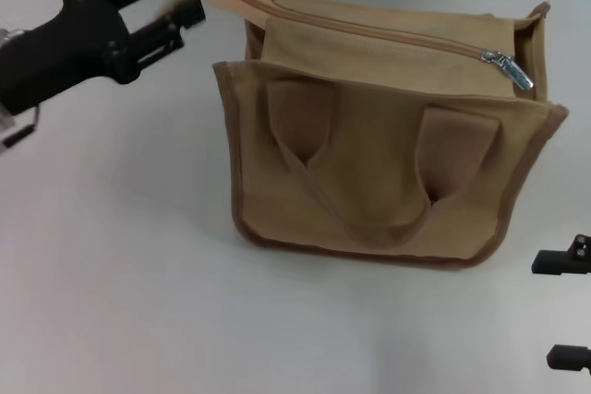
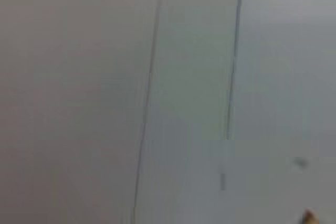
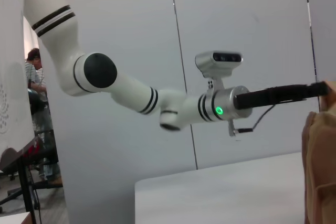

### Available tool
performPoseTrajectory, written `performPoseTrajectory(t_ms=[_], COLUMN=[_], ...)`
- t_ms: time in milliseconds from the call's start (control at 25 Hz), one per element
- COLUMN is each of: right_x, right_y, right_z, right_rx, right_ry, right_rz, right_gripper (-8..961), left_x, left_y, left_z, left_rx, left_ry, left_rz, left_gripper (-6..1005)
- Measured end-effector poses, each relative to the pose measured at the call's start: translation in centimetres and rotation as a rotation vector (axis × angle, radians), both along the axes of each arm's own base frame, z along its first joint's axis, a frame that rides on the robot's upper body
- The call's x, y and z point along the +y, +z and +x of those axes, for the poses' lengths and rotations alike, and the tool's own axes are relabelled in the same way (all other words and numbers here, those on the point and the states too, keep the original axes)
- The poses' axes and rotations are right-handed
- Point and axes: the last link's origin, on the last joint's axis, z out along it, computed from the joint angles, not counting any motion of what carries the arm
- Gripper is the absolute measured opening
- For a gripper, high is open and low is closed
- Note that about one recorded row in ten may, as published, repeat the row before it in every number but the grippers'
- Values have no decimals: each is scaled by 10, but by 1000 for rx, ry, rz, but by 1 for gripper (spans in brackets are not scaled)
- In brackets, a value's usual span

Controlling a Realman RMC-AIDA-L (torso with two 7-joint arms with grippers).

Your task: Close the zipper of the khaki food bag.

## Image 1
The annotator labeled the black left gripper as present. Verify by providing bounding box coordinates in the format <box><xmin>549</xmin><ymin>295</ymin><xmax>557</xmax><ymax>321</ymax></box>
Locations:
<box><xmin>0</xmin><ymin>0</ymin><xmax>207</xmax><ymax>116</ymax></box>

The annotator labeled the khaki canvas food bag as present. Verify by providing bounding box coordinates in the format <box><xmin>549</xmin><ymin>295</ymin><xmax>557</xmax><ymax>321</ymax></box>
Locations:
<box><xmin>173</xmin><ymin>0</ymin><xmax>570</xmax><ymax>271</ymax></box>

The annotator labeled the silver zipper pull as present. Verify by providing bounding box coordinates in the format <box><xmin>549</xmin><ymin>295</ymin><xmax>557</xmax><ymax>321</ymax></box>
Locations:
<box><xmin>481</xmin><ymin>48</ymin><xmax>536</xmax><ymax>90</ymax></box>

